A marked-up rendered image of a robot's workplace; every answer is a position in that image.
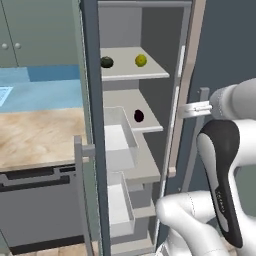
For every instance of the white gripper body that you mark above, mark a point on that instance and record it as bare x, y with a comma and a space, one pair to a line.
193, 109

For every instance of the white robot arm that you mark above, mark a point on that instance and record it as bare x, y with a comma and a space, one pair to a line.
186, 216

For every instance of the dark purple eggplant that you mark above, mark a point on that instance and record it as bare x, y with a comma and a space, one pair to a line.
138, 115

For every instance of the white freezer shelf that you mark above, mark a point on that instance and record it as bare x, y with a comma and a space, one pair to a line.
130, 70
145, 163
133, 103

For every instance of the yellow-green pear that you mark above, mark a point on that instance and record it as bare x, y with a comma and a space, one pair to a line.
141, 60

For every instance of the dark grey fridge door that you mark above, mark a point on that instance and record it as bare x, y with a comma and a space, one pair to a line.
223, 40

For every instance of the white freezer bin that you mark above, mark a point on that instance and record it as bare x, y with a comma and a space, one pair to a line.
116, 143
118, 206

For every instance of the dark green squash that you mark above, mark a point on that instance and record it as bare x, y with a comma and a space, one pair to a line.
107, 62

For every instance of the grey freezer door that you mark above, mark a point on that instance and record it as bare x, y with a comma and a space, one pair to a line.
95, 100

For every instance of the grey fridge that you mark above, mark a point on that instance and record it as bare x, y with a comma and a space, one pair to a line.
156, 33

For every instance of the dark grey dishwasher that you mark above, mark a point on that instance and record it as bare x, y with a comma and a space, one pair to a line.
36, 206

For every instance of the grey-green wall cupboards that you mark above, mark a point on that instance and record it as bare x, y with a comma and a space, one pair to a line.
40, 30

